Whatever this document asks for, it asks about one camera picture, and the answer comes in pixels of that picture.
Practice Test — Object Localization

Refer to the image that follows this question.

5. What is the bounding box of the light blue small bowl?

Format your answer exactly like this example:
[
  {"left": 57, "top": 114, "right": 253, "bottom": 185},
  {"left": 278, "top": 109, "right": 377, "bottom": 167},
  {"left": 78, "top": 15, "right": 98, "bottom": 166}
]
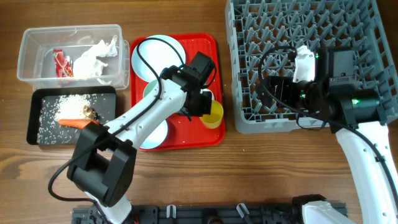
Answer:
[{"left": 140, "top": 120, "right": 169, "bottom": 149}]

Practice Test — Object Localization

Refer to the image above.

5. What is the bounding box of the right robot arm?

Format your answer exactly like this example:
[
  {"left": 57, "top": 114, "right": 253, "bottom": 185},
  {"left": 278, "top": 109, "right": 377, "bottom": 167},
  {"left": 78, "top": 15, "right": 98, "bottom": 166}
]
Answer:
[{"left": 257, "top": 45, "right": 397, "bottom": 223}]

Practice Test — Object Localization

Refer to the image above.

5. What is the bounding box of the red snack wrapper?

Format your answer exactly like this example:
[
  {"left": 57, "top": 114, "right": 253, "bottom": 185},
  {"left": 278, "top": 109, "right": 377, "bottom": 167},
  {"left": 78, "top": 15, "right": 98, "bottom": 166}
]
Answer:
[{"left": 53, "top": 49, "right": 73, "bottom": 78}]

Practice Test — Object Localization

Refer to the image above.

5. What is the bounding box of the green bowl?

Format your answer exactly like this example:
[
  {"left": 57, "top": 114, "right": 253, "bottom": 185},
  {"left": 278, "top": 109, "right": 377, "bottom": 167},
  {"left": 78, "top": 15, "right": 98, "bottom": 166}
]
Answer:
[{"left": 143, "top": 80, "right": 162, "bottom": 105}]

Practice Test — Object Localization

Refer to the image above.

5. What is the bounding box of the white napkin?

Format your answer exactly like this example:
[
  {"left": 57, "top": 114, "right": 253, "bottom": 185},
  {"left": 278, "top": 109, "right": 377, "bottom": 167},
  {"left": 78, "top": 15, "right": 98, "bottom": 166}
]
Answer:
[{"left": 72, "top": 35, "right": 118, "bottom": 78}]

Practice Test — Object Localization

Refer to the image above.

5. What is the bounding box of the brown food scrap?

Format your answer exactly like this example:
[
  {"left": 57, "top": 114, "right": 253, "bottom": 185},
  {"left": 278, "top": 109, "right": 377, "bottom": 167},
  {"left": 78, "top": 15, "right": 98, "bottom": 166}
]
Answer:
[{"left": 82, "top": 105, "right": 97, "bottom": 120}]

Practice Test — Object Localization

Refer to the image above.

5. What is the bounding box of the red serving tray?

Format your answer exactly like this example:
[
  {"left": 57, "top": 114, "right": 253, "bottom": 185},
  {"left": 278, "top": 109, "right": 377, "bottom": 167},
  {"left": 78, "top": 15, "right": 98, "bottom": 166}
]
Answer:
[{"left": 130, "top": 33, "right": 226, "bottom": 152}]

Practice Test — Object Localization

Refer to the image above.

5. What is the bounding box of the yellow plastic cup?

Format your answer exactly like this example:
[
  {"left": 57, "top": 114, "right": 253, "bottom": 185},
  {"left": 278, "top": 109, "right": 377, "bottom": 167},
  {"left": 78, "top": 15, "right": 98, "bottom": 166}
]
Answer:
[{"left": 200, "top": 100, "right": 224, "bottom": 129}]

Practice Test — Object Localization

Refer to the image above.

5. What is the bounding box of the white rice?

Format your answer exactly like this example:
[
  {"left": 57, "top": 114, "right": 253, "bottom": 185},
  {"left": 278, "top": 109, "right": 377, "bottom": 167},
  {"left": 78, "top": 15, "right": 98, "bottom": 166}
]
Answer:
[{"left": 36, "top": 93, "right": 116, "bottom": 145}]

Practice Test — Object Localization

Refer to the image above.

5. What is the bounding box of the white plastic spoon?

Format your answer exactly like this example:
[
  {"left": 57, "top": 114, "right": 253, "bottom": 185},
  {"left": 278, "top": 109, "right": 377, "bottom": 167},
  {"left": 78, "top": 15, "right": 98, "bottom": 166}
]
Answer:
[{"left": 201, "top": 88, "right": 215, "bottom": 100}]

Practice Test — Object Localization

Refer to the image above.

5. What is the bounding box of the orange carrot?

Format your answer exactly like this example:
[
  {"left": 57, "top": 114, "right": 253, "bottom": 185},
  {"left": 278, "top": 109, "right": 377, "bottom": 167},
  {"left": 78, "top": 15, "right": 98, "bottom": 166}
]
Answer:
[{"left": 58, "top": 119, "right": 99, "bottom": 129}]

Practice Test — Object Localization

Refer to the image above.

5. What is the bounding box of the grey dishwasher rack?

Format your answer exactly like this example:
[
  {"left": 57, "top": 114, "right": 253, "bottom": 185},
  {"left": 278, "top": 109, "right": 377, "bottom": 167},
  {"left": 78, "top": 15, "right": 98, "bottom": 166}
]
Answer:
[{"left": 225, "top": 0, "right": 397, "bottom": 134}]

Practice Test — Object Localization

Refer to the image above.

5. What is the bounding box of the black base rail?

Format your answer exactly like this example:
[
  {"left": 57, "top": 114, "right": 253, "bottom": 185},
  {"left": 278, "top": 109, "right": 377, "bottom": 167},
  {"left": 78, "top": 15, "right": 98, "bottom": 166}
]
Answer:
[{"left": 71, "top": 203, "right": 299, "bottom": 224}]

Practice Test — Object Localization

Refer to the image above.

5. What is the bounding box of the black waste tray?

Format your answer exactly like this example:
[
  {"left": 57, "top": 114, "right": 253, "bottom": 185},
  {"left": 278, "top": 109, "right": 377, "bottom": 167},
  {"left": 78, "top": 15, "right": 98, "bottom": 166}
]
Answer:
[{"left": 26, "top": 86, "right": 117, "bottom": 146}]

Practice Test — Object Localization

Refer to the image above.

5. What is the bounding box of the clear plastic bin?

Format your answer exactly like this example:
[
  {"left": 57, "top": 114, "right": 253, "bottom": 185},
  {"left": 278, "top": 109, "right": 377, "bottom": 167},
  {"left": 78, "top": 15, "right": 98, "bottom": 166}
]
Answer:
[{"left": 17, "top": 24, "right": 131, "bottom": 90}]

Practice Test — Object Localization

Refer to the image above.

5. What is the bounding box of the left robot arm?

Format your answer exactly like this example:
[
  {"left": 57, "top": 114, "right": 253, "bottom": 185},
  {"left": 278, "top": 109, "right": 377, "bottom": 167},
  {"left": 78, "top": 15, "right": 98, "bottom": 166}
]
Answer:
[{"left": 67, "top": 52, "right": 216, "bottom": 223}]

